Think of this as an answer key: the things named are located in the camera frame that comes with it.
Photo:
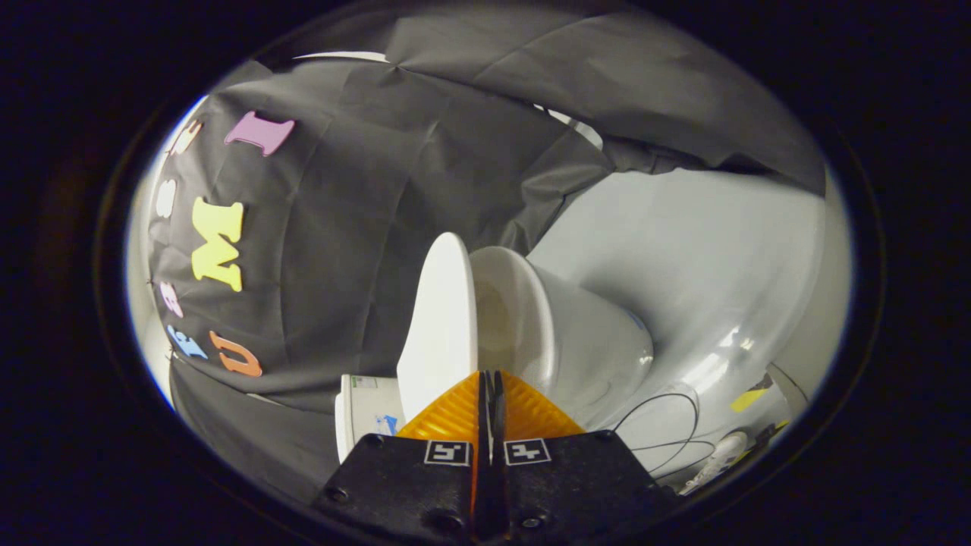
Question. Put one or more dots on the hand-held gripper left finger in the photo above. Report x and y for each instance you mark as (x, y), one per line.
(402, 478)

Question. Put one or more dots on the black backdrop cloth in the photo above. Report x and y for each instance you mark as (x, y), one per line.
(341, 227)

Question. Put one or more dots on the white toilet bowl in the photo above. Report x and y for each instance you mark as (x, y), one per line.
(584, 341)

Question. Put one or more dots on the white toilet lid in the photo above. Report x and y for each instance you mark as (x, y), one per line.
(440, 318)

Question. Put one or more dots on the yellow tape strip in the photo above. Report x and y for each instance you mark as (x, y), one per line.
(749, 400)

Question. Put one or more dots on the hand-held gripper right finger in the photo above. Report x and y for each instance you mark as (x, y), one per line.
(576, 478)

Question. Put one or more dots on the white toilet tank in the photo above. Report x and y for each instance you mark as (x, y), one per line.
(364, 421)

